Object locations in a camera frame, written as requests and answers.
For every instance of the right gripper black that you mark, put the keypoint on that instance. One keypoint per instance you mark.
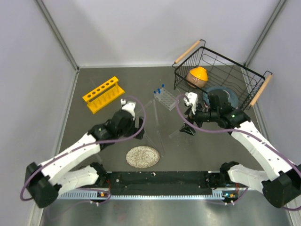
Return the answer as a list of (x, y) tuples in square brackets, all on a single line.
[(188, 129)]

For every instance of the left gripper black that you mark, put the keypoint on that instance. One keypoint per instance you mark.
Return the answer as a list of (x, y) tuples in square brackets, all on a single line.
[(134, 130)]

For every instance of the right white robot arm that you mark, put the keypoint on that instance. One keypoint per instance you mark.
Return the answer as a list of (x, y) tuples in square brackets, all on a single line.
[(279, 181)]

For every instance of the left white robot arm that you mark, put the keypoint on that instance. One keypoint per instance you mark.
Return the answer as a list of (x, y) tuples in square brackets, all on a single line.
[(50, 179)]

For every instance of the short clear glass tube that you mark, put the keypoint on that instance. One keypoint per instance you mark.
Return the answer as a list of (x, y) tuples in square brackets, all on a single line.
[(174, 134)]

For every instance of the speckled ceramic plate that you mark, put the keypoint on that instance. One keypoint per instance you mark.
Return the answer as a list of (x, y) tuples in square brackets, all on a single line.
[(142, 157)]

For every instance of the clear acrylic tube rack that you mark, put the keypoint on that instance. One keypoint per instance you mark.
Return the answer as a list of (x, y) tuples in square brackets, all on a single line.
[(166, 99)]

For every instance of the clear tube centre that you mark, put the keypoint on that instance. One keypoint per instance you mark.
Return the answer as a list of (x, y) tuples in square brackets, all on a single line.
[(161, 142)]

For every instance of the brown and yellow bowl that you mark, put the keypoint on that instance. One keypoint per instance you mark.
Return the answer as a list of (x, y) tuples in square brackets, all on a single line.
[(197, 77)]

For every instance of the yellow test tube rack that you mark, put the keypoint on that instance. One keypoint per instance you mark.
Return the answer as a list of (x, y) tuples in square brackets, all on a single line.
[(103, 95)]

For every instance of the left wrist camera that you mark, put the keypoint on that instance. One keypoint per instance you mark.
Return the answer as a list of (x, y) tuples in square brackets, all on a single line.
[(128, 106)]

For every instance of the black wire basket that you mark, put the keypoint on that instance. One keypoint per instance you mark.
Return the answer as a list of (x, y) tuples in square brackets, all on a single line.
[(242, 85)]

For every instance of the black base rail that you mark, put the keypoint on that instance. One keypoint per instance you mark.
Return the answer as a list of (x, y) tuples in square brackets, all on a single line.
[(157, 183)]

